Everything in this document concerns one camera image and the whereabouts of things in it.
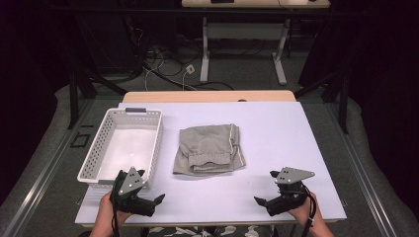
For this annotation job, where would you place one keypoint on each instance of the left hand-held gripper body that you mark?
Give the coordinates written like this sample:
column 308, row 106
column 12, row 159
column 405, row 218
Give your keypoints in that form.
column 131, row 200

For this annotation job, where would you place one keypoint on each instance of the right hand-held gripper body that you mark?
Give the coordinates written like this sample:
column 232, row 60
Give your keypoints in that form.
column 288, row 197

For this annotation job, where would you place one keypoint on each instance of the white perforated plastic basket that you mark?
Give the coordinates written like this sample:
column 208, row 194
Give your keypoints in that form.
column 128, row 148

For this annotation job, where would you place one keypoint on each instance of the grey pants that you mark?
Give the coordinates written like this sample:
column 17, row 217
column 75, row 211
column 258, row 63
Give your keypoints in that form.
column 207, row 148

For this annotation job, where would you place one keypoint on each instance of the person's right hand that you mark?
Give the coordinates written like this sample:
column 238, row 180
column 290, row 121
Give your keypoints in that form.
column 304, row 210

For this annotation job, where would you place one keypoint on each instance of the person's left hand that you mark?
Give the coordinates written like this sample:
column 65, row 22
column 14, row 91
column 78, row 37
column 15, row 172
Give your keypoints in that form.
column 107, row 210

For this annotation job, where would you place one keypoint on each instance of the white table mat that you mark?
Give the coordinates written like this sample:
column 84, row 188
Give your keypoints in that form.
column 263, row 141

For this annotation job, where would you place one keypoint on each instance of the person's camouflage legs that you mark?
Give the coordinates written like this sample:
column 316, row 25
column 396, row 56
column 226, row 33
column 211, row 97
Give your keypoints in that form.
column 204, row 231

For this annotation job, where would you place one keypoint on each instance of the wooden table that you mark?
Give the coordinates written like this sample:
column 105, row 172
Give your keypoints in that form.
column 204, row 96

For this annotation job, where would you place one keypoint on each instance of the black metal stand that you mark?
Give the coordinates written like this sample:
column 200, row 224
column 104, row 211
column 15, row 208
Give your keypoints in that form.
column 79, row 95
column 342, row 98

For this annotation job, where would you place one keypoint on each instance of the white power plug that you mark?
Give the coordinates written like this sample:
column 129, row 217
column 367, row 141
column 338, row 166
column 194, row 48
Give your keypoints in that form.
column 190, row 69

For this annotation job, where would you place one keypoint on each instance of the white-legged background desk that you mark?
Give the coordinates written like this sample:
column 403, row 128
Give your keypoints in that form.
column 243, row 31

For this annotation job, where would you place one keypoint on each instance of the black device on desk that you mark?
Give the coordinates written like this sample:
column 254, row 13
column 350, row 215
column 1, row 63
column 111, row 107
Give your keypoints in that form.
column 222, row 1

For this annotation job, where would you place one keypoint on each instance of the metal floor rail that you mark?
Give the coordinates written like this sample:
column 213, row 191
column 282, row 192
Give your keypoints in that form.
column 42, row 177
column 369, row 177

